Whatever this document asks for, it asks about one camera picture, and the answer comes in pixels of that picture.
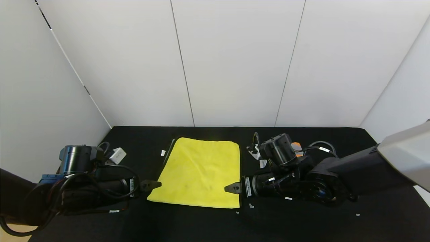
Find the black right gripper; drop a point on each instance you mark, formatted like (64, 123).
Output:
(248, 188)

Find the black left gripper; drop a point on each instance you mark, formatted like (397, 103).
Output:
(133, 186)

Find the yellow towel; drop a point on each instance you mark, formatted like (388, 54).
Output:
(198, 171)

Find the grey towel with orange marks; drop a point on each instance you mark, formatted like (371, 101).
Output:
(296, 146)

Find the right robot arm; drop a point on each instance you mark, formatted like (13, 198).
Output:
(352, 171)

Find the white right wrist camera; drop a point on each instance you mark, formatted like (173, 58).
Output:
(257, 153)

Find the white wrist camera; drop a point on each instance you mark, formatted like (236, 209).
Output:
(257, 153)
(116, 155)

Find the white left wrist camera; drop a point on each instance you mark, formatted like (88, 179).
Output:
(116, 155)

